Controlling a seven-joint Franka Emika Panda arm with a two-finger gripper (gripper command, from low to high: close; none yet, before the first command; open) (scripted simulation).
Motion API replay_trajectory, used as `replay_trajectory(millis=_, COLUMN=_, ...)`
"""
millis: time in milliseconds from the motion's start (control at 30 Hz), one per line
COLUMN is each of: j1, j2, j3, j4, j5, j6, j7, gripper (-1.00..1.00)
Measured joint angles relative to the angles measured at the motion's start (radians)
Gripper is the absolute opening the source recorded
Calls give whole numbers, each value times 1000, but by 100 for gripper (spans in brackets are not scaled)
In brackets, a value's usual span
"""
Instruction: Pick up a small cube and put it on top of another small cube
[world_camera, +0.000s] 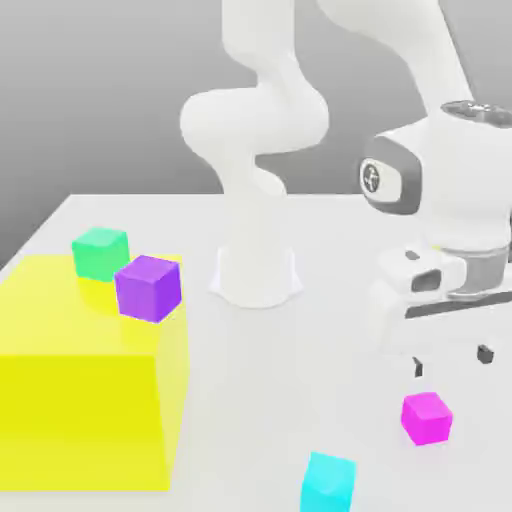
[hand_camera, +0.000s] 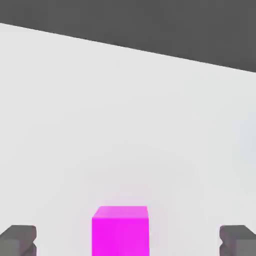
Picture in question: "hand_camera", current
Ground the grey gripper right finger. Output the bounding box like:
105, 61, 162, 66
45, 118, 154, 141
219, 224, 256, 256

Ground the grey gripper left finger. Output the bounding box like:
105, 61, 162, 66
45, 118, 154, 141
0, 224, 38, 256

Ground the small magenta cube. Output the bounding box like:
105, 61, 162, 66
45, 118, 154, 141
91, 205, 150, 256

